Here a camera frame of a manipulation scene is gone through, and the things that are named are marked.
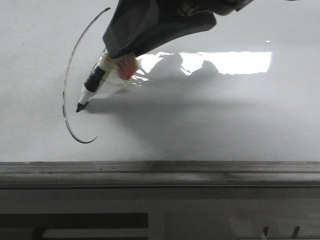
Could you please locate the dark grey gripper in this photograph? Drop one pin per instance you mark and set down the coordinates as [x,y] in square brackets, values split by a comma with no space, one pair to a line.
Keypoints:
[139,26]

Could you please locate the red magnet taped to marker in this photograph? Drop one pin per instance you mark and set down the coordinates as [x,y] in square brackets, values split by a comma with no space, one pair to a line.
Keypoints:
[122,69]

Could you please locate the white black whiteboard marker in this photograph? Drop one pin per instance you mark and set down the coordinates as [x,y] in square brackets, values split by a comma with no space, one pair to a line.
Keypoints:
[100,72]

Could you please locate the white whiteboard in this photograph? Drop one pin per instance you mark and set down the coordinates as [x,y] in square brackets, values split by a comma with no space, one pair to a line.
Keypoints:
[247,90]

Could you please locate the grey aluminium whiteboard tray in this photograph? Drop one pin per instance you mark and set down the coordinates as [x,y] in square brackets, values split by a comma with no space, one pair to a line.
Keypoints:
[164,173]

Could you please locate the white cabinet below whiteboard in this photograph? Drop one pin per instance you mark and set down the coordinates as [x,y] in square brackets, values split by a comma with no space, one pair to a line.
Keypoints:
[210,213]

